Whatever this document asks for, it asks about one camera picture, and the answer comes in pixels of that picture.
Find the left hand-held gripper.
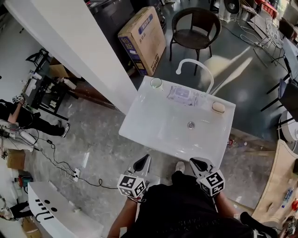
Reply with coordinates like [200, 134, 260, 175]
[116, 154, 152, 200]

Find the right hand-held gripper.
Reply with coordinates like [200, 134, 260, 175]
[189, 157, 226, 198]

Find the clear glass cup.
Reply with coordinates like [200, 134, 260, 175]
[150, 78, 164, 92]

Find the person's right forearm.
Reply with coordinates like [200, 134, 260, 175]
[213, 192, 236, 219]

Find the person's left forearm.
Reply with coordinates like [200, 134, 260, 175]
[107, 197, 140, 238]

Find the person's white sneaker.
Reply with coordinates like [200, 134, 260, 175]
[175, 161, 186, 174]

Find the person's black clothing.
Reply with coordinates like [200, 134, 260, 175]
[121, 171, 257, 238]

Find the white sink basin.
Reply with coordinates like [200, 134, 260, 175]
[118, 75, 236, 163]

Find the beige soap bar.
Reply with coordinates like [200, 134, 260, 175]
[211, 101, 225, 114]

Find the light wooden table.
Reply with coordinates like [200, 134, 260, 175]
[251, 139, 298, 230]

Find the purple wet wipes packet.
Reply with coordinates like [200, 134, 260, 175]
[166, 85, 198, 107]

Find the white curved faucet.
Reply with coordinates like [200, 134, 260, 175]
[176, 59, 214, 95]

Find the white cabinet with black marks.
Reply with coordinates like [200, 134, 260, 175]
[27, 181, 104, 238]

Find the plastic bottle blue label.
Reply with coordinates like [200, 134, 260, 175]
[281, 188, 294, 209]

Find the white round appliance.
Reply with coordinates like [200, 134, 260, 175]
[277, 110, 298, 142]

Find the white plastic bottle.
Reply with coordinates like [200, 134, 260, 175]
[62, 78, 77, 90]

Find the white cylindrical device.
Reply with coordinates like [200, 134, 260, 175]
[20, 130, 39, 149]

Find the dark upholstered chair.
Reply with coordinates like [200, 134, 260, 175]
[260, 78, 298, 112]

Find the teal and red tool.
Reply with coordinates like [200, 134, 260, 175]
[14, 175, 33, 189]

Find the black metal rack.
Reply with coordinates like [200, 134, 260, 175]
[22, 48, 77, 121]

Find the closed small cardboard box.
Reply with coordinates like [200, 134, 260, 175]
[7, 148, 26, 170]

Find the open brown cardboard box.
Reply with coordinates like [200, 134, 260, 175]
[48, 58, 70, 79]

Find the large printed cardboard box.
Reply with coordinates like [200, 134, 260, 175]
[117, 6, 167, 77]

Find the dark wicker chair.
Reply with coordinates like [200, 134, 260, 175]
[169, 7, 222, 76]

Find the black floor cable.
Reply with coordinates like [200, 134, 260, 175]
[78, 177, 118, 189]

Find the white wire round table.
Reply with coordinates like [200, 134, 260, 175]
[253, 17, 287, 68]

